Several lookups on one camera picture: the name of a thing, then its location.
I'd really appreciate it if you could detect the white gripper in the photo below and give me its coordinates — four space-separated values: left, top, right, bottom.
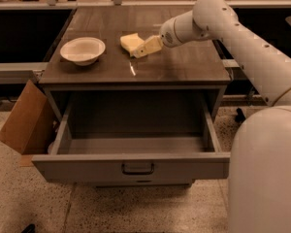
132 19 178 58

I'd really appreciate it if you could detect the yellow sponge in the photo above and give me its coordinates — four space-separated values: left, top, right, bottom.
120 33 144 57

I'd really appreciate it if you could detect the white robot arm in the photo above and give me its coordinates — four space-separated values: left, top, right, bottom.
133 0 291 233

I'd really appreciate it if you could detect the grey drawer cabinet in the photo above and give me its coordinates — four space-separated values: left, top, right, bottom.
38 5 233 188

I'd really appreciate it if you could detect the open top drawer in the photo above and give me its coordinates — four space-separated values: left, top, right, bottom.
33 90 230 186

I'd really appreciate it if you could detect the white bowl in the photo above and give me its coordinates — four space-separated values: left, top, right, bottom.
60 37 106 66

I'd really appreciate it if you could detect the black rolling stand leg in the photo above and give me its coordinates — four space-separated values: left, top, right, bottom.
235 108 245 123

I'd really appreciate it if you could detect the brown cardboard box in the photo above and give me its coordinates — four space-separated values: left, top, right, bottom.
0 81 56 155

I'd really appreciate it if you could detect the black drawer handle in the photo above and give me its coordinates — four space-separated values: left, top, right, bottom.
121 163 154 176

